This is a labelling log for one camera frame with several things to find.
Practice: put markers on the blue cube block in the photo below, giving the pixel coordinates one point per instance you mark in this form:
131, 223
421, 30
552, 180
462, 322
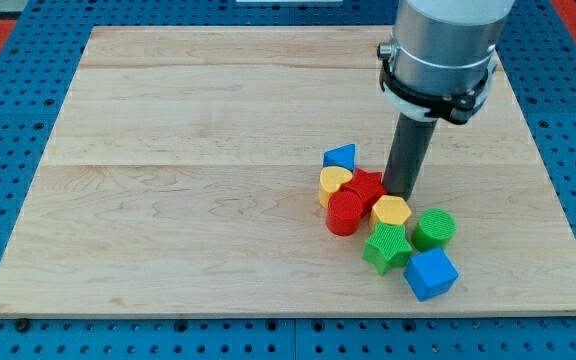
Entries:
430, 273

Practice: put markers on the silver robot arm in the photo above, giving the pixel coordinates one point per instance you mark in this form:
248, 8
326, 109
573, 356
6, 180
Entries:
443, 47

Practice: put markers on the red star block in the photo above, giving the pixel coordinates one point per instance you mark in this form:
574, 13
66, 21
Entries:
367, 186

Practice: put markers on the green star block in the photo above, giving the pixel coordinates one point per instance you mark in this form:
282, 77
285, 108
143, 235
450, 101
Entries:
387, 247

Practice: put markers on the yellow heart block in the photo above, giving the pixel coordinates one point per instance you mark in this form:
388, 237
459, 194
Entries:
331, 179

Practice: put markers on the blue triangle block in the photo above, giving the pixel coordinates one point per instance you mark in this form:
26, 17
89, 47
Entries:
342, 156

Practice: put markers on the red cylinder block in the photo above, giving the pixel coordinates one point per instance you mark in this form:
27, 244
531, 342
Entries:
345, 210

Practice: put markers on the yellow hexagon block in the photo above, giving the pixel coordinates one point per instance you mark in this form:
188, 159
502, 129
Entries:
390, 210

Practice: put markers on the wooden board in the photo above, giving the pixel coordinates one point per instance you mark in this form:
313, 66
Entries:
180, 180

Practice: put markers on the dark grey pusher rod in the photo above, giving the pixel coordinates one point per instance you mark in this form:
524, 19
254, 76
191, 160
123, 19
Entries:
409, 146

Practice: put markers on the green cylinder block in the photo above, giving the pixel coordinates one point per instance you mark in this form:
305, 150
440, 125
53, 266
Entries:
435, 229

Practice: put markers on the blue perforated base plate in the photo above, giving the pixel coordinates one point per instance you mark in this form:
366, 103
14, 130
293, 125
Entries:
37, 64

